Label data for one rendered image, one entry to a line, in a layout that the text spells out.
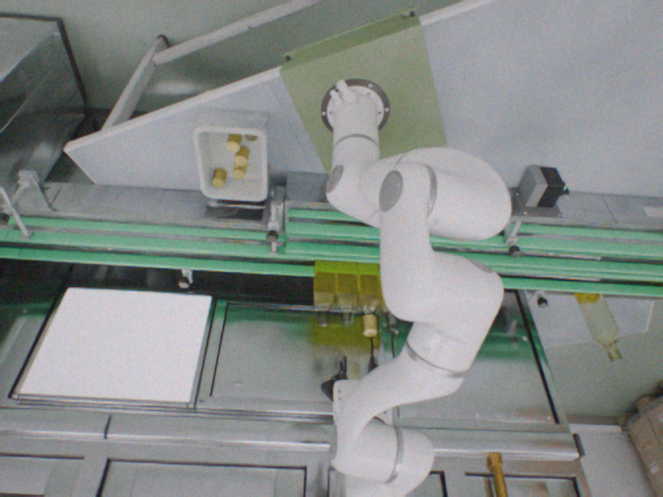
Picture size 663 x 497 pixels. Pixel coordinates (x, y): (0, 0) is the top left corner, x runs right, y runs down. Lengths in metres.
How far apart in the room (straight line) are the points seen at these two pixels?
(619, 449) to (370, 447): 4.66
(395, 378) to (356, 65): 0.67
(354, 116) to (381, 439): 0.62
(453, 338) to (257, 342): 0.79
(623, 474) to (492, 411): 3.87
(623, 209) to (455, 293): 1.06
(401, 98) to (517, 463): 0.90
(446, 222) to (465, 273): 0.07
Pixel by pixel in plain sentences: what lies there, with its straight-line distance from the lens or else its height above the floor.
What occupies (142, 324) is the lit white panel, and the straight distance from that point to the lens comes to 1.37.
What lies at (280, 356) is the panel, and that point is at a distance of 1.27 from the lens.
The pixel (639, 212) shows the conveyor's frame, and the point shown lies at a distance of 1.57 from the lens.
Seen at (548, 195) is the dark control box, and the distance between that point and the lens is 1.39.
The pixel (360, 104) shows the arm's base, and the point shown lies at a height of 0.89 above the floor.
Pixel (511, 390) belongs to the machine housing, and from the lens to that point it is 1.40.
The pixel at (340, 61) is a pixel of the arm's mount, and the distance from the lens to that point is 1.05.
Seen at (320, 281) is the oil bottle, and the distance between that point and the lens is 1.22.
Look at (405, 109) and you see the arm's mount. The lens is 1.11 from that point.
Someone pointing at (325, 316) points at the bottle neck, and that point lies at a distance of 1.17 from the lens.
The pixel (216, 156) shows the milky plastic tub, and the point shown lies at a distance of 1.30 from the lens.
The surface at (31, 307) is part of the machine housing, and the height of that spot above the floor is 1.04.
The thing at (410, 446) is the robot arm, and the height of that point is 1.55.
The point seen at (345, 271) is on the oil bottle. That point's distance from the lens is 1.24.
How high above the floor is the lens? 1.78
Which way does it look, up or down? 42 degrees down
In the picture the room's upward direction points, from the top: 179 degrees counter-clockwise
